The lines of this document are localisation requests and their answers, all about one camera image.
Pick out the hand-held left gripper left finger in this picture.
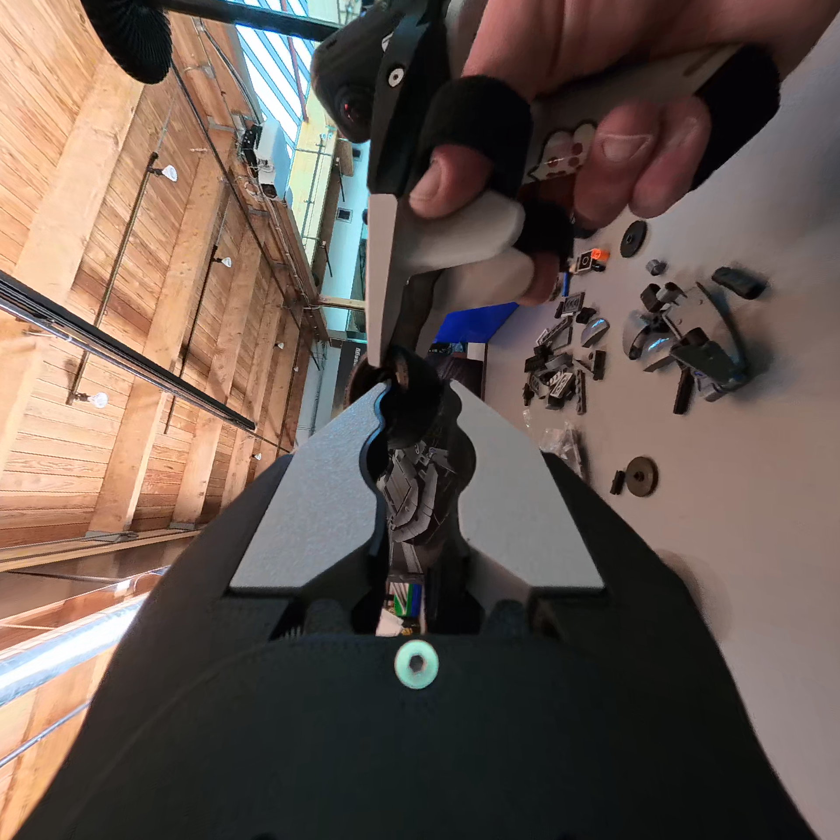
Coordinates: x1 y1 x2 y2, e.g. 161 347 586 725
227 382 395 623

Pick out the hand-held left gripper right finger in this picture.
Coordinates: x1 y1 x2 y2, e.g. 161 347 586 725
446 381 607 623

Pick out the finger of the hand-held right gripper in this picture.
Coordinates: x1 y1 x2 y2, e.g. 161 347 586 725
364 192 434 368

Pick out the black rubber toy tire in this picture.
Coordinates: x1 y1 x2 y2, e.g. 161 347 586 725
384 348 448 448

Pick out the person's right hand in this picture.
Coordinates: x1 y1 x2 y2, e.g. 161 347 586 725
407 0 840 307

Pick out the clear bag of small parts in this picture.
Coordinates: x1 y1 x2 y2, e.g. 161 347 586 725
525 420 588 480

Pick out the blue plastic bin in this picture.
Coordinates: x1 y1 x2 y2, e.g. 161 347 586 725
434 302 519 345

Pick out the dark box with car picture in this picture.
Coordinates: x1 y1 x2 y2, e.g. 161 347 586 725
335 341 490 572

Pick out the green and blue box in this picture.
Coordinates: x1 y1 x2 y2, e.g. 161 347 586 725
387 574 422 619

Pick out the white ceiling unit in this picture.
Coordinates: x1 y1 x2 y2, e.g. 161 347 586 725
236 120 290 201

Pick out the pile of grey toy bricks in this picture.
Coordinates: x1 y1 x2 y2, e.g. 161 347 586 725
521 322 608 414

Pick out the black round ceiling fixture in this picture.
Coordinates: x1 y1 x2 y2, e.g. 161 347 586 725
82 0 175 85

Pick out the grey plate brick assembly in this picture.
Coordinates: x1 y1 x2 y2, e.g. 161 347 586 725
623 281 749 403

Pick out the silver metal pipe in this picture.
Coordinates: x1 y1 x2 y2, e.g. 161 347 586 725
0 594 148 706

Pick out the black pin connector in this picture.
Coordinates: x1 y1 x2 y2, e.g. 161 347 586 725
712 266 769 301

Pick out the black ceiling track rail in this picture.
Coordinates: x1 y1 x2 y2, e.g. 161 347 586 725
0 270 257 432

